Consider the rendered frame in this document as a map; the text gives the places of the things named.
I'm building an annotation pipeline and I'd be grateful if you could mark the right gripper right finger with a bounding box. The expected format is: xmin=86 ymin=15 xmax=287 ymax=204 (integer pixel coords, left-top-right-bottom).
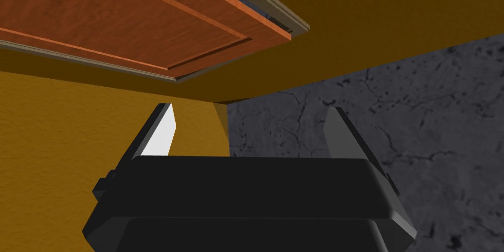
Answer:
xmin=323 ymin=106 xmax=384 ymax=172

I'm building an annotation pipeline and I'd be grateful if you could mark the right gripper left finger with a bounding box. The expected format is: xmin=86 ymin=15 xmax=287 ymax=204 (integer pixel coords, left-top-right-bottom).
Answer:
xmin=119 ymin=103 xmax=177 ymax=163

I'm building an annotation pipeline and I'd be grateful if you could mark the reddish brown wooden door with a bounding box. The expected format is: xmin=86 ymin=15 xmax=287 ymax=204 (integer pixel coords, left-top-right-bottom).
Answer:
xmin=0 ymin=0 xmax=292 ymax=79

